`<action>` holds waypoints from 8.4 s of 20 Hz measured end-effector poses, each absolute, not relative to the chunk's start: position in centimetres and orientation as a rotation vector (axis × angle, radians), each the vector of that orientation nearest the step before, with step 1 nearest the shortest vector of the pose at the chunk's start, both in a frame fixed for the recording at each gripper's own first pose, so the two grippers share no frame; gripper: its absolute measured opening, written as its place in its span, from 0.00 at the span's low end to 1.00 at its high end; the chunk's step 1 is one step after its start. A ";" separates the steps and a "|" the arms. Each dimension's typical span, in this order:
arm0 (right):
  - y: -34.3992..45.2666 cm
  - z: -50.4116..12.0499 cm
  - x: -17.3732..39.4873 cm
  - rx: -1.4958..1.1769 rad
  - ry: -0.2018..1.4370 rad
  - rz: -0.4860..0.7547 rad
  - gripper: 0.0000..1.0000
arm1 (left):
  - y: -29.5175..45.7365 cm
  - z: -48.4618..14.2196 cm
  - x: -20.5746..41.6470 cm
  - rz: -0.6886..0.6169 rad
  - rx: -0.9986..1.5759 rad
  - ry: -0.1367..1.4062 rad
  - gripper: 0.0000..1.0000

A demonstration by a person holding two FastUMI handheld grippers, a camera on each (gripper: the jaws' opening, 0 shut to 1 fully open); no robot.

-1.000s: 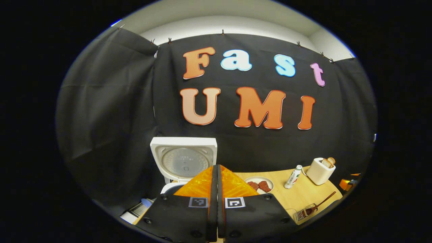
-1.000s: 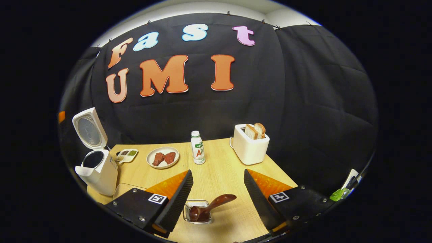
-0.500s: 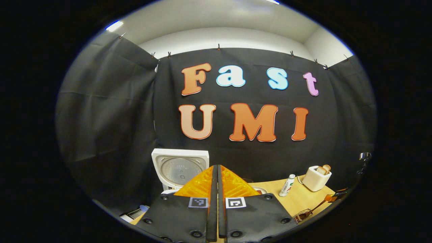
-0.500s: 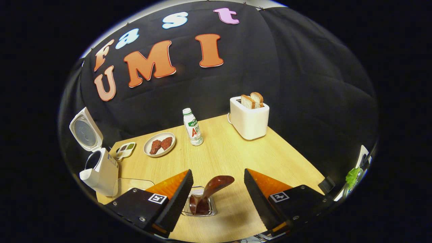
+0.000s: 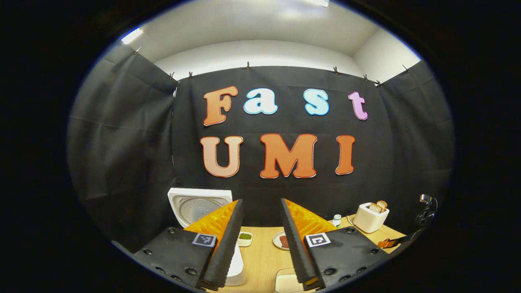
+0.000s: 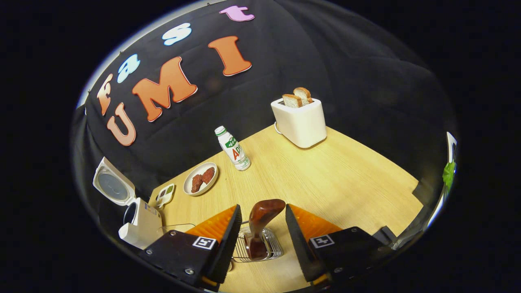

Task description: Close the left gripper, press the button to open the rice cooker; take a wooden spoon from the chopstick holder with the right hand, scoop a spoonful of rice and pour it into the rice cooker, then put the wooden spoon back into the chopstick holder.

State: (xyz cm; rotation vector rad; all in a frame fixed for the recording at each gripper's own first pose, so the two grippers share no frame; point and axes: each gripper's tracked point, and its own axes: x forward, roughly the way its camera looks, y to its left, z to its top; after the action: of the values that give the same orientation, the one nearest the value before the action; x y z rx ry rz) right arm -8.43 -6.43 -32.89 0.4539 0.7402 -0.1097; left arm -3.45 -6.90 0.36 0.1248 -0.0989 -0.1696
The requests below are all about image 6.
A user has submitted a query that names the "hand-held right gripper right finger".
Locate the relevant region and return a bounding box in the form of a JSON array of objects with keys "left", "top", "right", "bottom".
[{"left": 285, "top": 203, "right": 397, "bottom": 285}]

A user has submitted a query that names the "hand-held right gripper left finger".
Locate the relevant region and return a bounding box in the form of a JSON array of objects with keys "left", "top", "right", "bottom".
[{"left": 138, "top": 204, "right": 243, "bottom": 290}]

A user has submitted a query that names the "metal wire chopstick holder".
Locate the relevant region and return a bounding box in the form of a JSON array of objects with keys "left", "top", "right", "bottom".
[{"left": 231, "top": 221, "right": 284, "bottom": 263}]

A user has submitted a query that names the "brown wooden spoon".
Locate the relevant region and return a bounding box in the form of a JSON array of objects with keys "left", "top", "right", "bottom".
[{"left": 246, "top": 199, "right": 286, "bottom": 261}]

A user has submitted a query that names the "white rice cooker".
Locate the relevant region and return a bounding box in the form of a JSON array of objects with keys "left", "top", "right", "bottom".
[{"left": 92, "top": 157, "right": 163, "bottom": 250}]

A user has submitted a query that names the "divided white seasoning dish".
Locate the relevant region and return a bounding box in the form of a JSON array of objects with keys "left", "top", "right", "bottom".
[{"left": 156, "top": 184, "right": 176, "bottom": 209}]

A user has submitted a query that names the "round white plate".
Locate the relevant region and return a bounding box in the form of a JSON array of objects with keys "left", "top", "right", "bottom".
[{"left": 183, "top": 162, "right": 219, "bottom": 197}]

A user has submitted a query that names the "white drink bottle green cap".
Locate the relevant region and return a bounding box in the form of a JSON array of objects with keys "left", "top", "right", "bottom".
[{"left": 215, "top": 126, "right": 251, "bottom": 171}]

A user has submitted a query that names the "white toaster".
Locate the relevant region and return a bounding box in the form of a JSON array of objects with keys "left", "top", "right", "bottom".
[{"left": 271, "top": 97, "right": 327, "bottom": 149}]

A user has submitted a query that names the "bread slice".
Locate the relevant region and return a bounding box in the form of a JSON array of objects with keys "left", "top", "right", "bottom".
[
  {"left": 293, "top": 87, "right": 313, "bottom": 105},
  {"left": 282, "top": 94, "right": 304, "bottom": 108}
]

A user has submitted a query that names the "green object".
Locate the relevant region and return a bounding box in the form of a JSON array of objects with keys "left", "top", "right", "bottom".
[{"left": 442, "top": 161, "right": 456, "bottom": 190}]

